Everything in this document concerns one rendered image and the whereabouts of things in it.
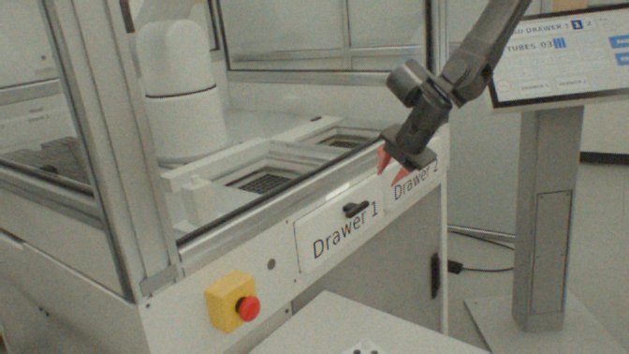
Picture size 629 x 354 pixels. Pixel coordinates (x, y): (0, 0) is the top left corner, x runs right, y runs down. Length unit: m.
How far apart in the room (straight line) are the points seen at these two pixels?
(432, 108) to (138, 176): 0.48
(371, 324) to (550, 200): 1.07
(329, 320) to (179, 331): 0.28
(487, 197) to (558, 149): 0.99
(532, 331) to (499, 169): 0.89
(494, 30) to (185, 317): 0.67
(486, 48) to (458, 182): 1.90
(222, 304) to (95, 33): 0.42
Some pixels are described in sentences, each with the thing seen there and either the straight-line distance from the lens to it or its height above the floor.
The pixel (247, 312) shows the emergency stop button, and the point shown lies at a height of 0.88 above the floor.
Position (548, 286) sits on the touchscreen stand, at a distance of 1.99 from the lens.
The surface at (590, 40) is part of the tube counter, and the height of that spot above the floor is 1.11.
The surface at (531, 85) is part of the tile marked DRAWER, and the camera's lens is 1.58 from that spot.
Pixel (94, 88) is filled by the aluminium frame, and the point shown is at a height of 1.24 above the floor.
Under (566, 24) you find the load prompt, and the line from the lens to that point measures 1.74.
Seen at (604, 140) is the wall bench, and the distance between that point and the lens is 3.87.
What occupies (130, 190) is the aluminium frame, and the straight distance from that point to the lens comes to 0.67.
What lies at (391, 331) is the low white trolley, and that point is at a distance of 0.88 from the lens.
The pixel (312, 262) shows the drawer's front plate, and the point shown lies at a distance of 0.94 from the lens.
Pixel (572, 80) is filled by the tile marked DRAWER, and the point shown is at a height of 1.01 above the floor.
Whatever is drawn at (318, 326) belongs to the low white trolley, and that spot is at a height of 0.76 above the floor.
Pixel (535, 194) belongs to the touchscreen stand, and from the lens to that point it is 1.79.
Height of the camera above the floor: 1.32
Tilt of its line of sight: 20 degrees down
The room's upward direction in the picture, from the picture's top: 6 degrees counter-clockwise
